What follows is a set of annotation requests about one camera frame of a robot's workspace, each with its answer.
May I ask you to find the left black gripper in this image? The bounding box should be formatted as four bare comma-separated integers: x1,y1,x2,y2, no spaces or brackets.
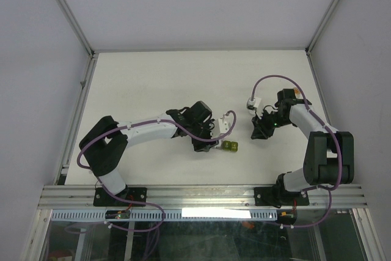
189,120,219,152

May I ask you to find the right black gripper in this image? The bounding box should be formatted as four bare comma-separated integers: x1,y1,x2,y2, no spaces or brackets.
250,108,292,139

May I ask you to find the multicolour weekly pill organizer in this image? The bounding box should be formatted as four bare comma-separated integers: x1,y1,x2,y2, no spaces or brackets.
216,140,239,153

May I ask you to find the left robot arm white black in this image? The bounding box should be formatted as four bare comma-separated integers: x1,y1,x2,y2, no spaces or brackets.
79,101,219,205

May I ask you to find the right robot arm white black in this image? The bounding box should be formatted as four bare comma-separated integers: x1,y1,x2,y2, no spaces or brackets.
247,89,354,208

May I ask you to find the amber pill bottle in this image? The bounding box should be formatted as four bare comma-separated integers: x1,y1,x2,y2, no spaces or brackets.
293,87,301,97

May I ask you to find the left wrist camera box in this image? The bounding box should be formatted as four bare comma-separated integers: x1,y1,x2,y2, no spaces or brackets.
213,111,235,139

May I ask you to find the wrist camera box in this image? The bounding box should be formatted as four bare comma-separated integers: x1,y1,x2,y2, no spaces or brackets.
213,111,235,139
246,97,262,115

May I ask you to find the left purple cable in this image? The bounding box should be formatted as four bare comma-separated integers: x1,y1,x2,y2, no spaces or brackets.
64,109,238,234

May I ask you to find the purple cable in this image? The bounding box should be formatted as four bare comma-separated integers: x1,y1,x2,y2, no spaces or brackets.
64,109,238,234
250,74,343,230

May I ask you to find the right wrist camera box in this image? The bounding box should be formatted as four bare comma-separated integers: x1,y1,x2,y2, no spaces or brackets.
246,97,262,115

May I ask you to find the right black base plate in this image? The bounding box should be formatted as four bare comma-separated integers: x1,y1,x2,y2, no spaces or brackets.
254,186,309,208

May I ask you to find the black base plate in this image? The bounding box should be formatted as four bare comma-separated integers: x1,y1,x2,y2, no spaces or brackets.
93,186,147,207
254,186,309,208

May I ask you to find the aluminium mounting rail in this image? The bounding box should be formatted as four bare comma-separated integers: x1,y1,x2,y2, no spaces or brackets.
38,184,368,209

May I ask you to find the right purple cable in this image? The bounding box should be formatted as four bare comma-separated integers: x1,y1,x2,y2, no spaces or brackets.
250,74,343,230

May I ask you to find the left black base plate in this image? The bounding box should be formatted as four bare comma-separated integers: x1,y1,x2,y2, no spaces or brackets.
93,186,147,207

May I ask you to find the white slotted cable duct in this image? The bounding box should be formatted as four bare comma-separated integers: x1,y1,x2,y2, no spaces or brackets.
51,208,277,222

